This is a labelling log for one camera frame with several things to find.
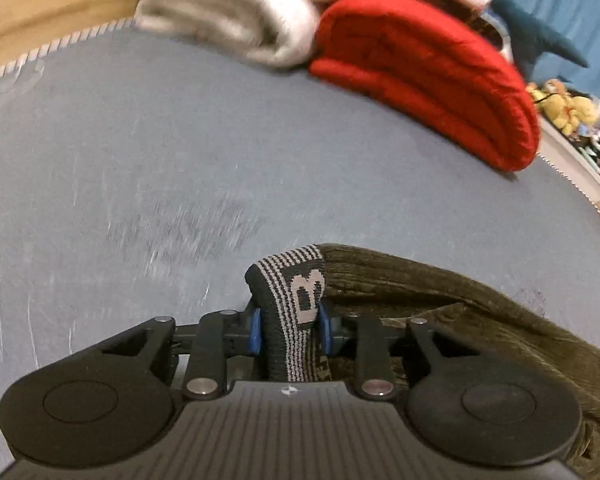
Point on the panda plush toy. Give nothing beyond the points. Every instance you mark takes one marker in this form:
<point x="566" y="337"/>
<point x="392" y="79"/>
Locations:
<point x="599" y="142"/>

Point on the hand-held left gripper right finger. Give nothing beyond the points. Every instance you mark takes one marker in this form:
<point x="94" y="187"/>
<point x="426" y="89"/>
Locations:
<point x="325" y="334"/>

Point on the red folded quilt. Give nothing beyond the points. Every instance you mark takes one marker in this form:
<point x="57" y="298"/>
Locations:
<point x="430" y="75"/>

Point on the yellow plush toy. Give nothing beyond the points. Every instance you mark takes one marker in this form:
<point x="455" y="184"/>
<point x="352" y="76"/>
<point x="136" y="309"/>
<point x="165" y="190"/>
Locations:
<point x="562" y="105"/>

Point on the blue curtain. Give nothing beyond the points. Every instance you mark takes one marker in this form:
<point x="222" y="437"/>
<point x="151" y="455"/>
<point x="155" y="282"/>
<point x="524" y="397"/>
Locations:
<point x="570" y="5"/>

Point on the white folded blanket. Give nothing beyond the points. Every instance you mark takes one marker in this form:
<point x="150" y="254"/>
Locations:
<point x="240" y="5"/>

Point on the blue shark plush toy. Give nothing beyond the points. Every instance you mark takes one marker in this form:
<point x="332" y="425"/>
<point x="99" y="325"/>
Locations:
<point x="535" y="25"/>

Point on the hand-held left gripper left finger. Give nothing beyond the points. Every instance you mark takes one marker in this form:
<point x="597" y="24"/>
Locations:
<point x="255" y="331"/>

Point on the grey quilted mattress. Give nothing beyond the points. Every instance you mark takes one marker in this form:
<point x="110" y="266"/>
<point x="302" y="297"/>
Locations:
<point x="180" y="160"/>

